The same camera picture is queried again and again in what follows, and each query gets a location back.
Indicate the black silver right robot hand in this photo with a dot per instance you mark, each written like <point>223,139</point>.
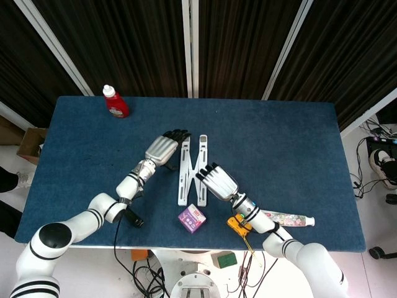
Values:
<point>221,183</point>

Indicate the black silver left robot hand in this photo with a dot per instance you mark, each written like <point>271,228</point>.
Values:
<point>159,149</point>

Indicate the white folding laptop stand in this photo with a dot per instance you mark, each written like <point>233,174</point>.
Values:
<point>184,186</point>

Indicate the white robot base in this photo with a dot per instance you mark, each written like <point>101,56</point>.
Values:
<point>192,267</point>

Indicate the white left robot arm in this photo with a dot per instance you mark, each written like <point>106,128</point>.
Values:
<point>93,214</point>

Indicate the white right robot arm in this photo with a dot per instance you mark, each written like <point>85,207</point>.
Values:
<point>263,220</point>

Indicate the yellow tape measure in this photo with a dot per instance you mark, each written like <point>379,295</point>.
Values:
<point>235,224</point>

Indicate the purple tissue pack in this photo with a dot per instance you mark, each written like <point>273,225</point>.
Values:
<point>191,218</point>

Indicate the red bottle white cap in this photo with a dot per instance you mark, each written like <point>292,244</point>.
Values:
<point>117,105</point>

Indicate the blue table cloth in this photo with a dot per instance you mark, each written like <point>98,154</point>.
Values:
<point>279,149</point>

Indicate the black stapler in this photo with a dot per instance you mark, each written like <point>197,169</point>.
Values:
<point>136,221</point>

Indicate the green topped sponge block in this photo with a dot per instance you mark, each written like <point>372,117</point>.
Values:
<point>224,260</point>

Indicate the floral white toothpaste tube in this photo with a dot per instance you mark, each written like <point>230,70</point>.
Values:
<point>291,218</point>

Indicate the orange object under table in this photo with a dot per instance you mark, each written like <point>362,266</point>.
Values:
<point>139,255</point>

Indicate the black pleated curtain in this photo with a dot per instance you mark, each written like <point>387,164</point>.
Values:
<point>347,56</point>
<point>21,62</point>
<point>124,46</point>
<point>239,46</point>

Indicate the brown cardboard box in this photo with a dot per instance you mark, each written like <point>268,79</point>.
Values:
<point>31,146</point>

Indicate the black white sneaker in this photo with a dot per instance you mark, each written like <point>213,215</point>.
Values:
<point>383,166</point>

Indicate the black power strip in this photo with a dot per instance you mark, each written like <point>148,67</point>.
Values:
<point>380,142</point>

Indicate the person black trouser leg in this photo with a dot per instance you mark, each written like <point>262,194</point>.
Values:
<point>7,217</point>

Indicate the black office chair base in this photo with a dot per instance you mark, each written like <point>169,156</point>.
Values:
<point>376,253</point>

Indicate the white frame post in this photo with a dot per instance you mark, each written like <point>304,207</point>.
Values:
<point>287,49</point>
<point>56,46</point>
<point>190,46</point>

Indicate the white frame rail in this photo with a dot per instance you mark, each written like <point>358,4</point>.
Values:
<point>12,115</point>
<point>369,113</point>

